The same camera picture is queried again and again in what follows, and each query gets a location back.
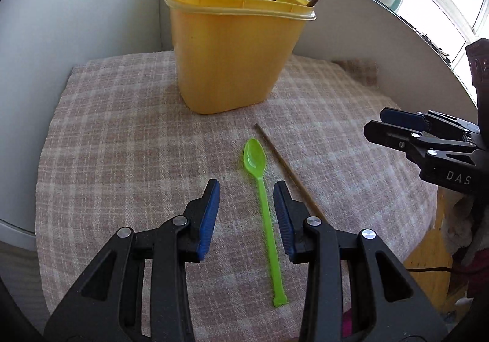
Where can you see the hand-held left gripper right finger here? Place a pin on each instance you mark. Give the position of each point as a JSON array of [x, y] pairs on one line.
[[284, 220]]

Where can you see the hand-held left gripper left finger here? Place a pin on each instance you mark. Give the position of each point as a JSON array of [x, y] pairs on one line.
[[208, 220]]

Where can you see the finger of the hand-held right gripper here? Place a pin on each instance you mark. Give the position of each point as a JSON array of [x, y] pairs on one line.
[[401, 118], [386, 134]]

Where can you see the green plastic spoon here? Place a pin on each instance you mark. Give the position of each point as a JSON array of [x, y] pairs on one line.
[[263, 197]]

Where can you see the yellow plastic container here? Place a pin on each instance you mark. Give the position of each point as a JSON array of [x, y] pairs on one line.
[[229, 59]]

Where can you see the white cloth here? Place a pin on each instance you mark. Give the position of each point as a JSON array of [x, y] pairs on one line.
[[462, 227]]

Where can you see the pink checked cloth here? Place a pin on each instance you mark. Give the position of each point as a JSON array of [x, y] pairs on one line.
[[114, 136]]

